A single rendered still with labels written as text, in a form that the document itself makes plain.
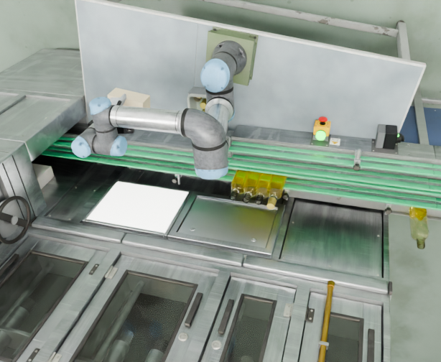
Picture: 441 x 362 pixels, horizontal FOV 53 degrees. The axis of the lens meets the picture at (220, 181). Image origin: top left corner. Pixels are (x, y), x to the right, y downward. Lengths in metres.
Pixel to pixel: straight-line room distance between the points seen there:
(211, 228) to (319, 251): 0.48
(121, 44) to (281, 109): 0.83
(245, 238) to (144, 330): 0.58
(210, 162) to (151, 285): 0.63
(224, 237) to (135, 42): 1.01
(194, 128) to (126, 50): 0.92
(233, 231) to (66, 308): 0.75
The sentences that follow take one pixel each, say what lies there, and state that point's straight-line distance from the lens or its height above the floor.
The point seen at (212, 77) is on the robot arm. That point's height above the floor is 1.06.
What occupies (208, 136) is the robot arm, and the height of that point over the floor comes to 1.46.
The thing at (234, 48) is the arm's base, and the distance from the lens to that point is 1.90.
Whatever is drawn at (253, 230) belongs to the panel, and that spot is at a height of 1.19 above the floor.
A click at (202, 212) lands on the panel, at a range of 2.07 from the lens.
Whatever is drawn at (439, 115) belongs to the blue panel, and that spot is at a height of 0.41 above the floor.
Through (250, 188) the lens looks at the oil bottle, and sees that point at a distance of 1.96.
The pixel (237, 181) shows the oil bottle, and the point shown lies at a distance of 1.99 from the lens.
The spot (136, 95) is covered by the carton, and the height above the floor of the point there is 1.08.
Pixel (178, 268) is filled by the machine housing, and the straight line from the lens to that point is 1.88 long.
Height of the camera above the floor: 2.61
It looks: 51 degrees down
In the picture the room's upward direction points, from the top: 153 degrees counter-clockwise
